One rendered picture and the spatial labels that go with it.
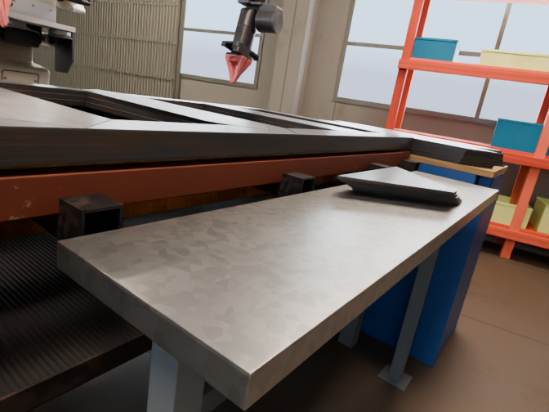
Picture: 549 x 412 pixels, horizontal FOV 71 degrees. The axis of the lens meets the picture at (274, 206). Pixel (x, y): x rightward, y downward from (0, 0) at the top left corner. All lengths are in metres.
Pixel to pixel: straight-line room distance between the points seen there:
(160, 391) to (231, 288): 0.14
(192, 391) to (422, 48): 3.22
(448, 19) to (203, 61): 2.78
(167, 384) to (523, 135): 3.19
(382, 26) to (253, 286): 4.00
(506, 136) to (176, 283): 3.17
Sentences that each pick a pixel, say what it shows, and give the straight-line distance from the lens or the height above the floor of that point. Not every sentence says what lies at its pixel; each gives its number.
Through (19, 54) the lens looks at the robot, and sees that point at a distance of 1.68.
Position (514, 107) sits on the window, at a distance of 4.06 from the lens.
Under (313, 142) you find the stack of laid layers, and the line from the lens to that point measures 0.87.
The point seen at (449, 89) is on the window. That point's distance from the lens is 4.08.
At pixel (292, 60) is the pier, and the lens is 4.29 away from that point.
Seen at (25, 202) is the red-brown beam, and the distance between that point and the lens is 0.49.
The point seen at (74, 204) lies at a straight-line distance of 0.48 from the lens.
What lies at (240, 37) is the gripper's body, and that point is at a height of 1.06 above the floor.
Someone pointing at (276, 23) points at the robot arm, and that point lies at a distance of 1.16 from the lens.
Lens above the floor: 0.92
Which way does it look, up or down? 16 degrees down
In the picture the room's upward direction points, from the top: 9 degrees clockwise
